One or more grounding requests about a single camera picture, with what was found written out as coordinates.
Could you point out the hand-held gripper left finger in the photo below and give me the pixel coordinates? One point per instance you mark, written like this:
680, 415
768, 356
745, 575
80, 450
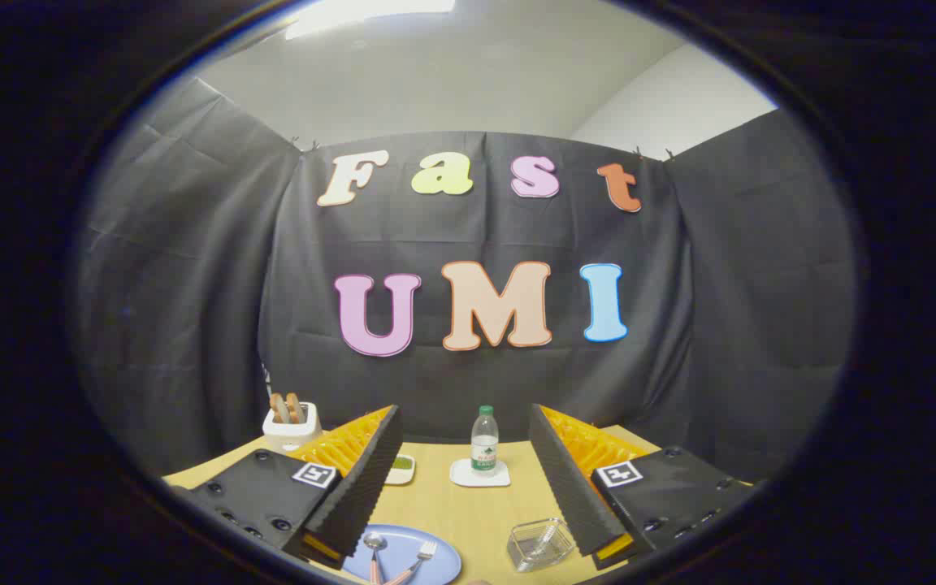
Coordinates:
366, 479

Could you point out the black backdrop cloth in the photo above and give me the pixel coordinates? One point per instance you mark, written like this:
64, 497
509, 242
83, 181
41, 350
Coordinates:
216, 284

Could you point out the clear cutlery holder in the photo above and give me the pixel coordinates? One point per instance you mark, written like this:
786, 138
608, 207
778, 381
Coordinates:
541, 544

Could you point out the white square coaster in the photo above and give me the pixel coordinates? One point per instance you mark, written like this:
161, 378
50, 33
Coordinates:
464, 475

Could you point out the clear plastic water bottle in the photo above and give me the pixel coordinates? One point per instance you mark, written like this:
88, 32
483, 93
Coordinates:
484, 443

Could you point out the blue plate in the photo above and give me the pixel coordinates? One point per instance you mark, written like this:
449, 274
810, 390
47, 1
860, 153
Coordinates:
435, 565

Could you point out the white divided dish with beans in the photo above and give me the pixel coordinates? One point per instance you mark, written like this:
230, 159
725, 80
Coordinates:
402, 467

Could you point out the toasted bread slice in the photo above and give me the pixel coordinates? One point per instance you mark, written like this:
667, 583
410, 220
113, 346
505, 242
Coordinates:
279, 409
295, 407

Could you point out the cream toaster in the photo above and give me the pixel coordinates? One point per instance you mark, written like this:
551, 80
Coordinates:
289, 435

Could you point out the ceiling light panel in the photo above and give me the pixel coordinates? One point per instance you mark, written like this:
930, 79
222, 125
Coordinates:
370, 15

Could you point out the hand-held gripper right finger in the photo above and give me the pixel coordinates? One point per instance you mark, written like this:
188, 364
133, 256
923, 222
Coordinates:
569, 479

